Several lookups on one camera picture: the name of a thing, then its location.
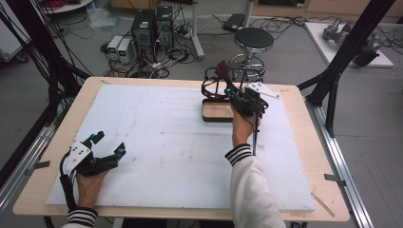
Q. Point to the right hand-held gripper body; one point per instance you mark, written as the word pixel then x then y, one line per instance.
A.
pixel 248 103

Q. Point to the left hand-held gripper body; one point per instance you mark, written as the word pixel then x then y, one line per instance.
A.
pixel 79 156

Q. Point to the dark red bow tie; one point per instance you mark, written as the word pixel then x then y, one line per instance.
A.
pixel 221 70

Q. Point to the black tray with wooden bottom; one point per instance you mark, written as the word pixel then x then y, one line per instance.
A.
pixel 217 110

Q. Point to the person's right hand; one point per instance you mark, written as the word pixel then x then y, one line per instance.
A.
pixel 242 129

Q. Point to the person's left hand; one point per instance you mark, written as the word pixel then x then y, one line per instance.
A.
pixel 88 190

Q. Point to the white foam mat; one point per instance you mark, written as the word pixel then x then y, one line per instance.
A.
pixel 164 152

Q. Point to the black round stool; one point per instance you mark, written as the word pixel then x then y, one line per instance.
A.
pixel 253 38

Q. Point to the light wooden table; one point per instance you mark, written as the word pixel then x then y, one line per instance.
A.
pixel 301 107

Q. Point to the black flat box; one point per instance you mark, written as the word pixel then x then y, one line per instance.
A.
pixel 234 22

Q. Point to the black computer tower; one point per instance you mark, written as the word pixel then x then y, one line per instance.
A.
pixel 164 27
pixel 143 31

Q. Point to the white power supply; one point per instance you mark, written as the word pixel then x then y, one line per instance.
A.
pixel 124 50
pixel 114 46

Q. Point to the white floor board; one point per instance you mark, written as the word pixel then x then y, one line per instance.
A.
pixel 320 44

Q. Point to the grey robot hand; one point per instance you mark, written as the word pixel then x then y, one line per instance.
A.
pixel 335 31

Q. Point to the clear plastic bag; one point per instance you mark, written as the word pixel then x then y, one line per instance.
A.
pixel 103 17

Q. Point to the white equipment case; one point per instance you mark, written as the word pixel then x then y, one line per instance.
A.
pixel 11 41

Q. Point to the round white table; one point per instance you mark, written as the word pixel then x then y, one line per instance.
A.
pixel 76 4

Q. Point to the light wooden cabinet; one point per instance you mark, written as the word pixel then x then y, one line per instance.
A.
pixel 348 8

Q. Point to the metal table bracket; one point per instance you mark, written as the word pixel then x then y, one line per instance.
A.
pixel 38 167
pixel 334 179

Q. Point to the aluminium rail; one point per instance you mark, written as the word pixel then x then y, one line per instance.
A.
pixel 28 152
pixel 345 177

